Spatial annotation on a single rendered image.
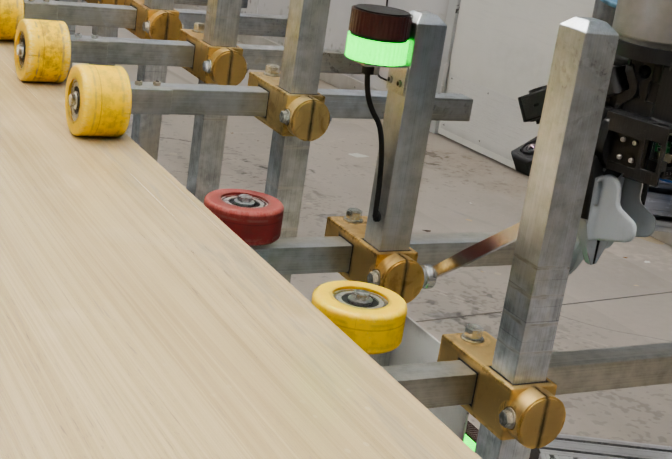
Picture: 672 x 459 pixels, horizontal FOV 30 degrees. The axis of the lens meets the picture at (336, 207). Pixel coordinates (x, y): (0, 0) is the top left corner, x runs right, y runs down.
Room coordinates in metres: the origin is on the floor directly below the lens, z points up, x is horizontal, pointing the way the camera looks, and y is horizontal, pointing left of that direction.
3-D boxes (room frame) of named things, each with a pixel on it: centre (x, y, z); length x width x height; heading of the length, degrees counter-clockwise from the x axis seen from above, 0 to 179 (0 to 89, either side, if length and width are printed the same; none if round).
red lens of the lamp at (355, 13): (1.21, -0.02, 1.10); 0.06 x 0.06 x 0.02
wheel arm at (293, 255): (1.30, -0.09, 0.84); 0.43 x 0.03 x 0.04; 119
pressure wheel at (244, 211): (1.19, 0.09, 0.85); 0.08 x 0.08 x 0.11
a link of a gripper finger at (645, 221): (1.12, -0.27, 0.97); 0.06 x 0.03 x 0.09; 49
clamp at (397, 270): (1.25, -0.04, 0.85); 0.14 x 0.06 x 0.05; 29
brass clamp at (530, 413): (1.03, -0.17, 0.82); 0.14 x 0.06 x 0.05; 29
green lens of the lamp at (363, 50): (1.21, -0.02, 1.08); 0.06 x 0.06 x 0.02
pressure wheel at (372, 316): (0.98, -0.03, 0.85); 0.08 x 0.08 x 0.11
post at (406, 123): (1.23, -0.06, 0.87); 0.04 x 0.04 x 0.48; 29
